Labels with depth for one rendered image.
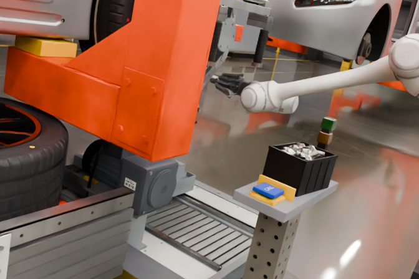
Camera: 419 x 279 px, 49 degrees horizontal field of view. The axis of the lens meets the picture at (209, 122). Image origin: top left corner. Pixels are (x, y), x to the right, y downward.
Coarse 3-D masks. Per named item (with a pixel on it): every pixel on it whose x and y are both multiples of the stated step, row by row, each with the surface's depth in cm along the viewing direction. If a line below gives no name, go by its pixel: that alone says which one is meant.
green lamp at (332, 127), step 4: (328, 116) 160; (324, 120) 157; (328, 120) 156; (332, 120) 156; (336, 120) 158; (324, 124) 157; (328, 124) 156; (332, 124) 156; (324, 128) 157; (328, 128) 157; (332, 128) 157
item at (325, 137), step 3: (321, 132) 158; (324, 132) 158; (318, 135) 159; (321, 135) 158; (324, 135) 158; (327, 135) 157; (330, 135) 158; (318, 138) 159; (321, 138) 158; (324, 138) 158; (327, 138) 157; (330, 138) 159; (318, 141) 159; (321, 141) 158; (324, 141) 158; (327, 141) 157; (330, 141) 160
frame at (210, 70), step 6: (228, 12) 196; (234, 12) 197; (234, 18) 199; (216, 54) 201; (222, 54) 200; (216, 60) 198; (222, 60) 201; (210, 66) 197; (216, 66) 199; (210, 72) 197; (204, 78) 194; (204, 84) 195
